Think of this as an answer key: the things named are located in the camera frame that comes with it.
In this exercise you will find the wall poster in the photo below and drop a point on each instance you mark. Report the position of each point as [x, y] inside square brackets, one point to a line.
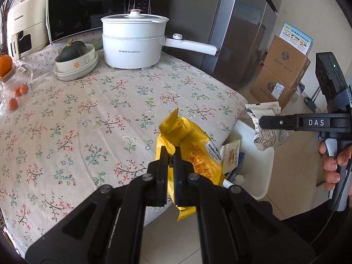
[295, 37]

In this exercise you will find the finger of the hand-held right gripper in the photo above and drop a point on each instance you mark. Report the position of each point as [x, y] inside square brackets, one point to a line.
[277, 122]

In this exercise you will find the small tangerine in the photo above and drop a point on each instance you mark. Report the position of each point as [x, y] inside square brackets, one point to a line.
[13, 104]
[24, 88]
[17, 92]

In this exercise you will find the floral tablecloth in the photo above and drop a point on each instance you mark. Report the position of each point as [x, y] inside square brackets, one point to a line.
[82, 115]

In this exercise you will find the dark floor brush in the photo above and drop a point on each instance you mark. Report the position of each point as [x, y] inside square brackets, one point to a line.
[310, 103]

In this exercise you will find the white paper tissue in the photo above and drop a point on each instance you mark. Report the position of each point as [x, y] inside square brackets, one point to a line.
[238, 180]

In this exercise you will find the dark green pumpkin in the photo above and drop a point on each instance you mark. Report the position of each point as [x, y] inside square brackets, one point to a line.
[71, 52]

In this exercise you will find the dry decorative branches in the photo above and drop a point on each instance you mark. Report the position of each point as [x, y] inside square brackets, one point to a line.
[8, 2]

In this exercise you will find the large orange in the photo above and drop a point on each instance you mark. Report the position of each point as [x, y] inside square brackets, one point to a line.
[5, 64]

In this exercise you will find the silver white snack wrapper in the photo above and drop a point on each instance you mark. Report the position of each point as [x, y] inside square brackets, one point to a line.
[268, 140]

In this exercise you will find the person's right forearm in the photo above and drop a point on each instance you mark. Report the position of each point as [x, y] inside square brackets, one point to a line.
[308, 222]

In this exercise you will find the grey refrigerator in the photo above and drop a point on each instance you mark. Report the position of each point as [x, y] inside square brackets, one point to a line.
[233, 33]

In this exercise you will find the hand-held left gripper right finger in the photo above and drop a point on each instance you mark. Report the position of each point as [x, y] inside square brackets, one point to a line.
[176, 162]

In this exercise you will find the cardboard box with white label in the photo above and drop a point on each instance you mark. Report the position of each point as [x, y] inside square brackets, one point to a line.
[264, 90]

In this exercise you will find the white electric pot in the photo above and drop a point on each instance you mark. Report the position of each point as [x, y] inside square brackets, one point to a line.
[132, 49]

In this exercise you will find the white countertop oven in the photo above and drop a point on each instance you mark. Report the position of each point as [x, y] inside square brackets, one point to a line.
[27, 13]

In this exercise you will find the white flower print bowl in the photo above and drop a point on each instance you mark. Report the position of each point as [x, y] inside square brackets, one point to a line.
[79, 63]

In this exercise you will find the yellow snack wrapper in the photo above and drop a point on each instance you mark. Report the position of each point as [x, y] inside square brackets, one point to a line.
[198, 148]

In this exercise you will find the person's right hand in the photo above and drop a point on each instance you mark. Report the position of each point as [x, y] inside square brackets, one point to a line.
[329, 167]

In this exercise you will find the glass jar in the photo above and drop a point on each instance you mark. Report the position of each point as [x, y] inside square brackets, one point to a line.
[23, 74]

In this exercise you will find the white shallow bowl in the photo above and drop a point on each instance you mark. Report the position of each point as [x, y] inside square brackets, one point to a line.
[94, 62]
[82, 76]

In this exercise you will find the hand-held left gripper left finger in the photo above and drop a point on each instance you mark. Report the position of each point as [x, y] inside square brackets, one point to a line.
[164, 161]

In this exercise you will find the white plastic bin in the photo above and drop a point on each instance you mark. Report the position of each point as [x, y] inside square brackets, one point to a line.
[264, 176]

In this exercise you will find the green vegetable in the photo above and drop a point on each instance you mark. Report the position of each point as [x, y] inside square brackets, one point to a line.
[98, 46]

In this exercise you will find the black microwave oven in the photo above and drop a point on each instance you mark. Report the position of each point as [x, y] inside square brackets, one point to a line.
[82, 8]

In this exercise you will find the beige snack packet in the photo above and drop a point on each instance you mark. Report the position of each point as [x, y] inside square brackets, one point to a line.
[232, 154]

